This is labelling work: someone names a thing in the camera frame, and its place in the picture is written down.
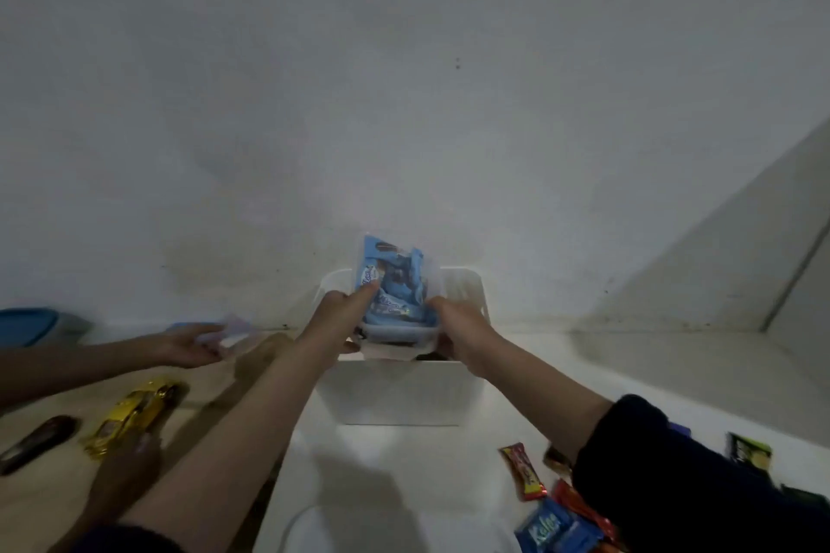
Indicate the brown snack packet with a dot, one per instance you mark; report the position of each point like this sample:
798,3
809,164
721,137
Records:
556,460

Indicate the black sleeve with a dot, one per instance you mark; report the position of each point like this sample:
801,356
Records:
687,494

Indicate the green black snack packet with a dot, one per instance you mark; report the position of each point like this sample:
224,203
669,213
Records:
749,452

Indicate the person's right hand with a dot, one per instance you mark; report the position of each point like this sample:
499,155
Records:
467,335

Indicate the person's left fingers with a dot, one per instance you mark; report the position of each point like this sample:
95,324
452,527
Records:
364,298

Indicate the blue snack packet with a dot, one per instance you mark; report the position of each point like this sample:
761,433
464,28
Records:
551,530

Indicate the blue container lid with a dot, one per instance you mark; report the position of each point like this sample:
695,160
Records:
32,327

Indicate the person's right forearm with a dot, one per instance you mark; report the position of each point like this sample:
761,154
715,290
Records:
544,400

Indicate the clear plastic lid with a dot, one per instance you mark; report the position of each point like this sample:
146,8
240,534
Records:
235,333

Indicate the blue snack packets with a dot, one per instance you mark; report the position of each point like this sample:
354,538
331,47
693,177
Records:
397,287

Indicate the clear plastic container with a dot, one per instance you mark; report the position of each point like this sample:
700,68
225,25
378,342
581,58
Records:
402,333

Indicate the person's left hand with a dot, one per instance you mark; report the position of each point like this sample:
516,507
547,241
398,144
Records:
327,329

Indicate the dark brown toy car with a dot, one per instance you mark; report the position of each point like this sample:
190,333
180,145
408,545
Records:
36,442

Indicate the red orange snack packet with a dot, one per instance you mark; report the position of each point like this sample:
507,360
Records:
583,510

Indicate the another person's forearm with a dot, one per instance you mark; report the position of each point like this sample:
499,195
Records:
71,368

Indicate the red yellow snack packet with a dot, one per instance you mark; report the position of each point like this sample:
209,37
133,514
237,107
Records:
525,471

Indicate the person's left forearm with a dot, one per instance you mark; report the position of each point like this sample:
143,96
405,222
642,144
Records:
240,442

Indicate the person's right fingers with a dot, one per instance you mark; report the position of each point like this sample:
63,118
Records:
444,307

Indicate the white plastic basket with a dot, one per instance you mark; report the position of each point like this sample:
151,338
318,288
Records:
395,394

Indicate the yellow toy car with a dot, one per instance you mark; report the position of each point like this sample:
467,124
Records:
129,416

